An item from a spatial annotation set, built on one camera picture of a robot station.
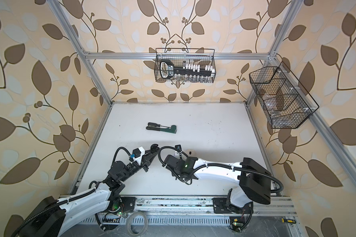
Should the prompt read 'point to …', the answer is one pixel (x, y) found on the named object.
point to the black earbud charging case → (154, 147)
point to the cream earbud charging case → (190, 152)
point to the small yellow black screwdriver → (288, 220)
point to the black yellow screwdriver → (154, 124)
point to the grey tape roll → (129, 221)
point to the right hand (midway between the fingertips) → (176, 166)
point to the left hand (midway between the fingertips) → (152, 149)
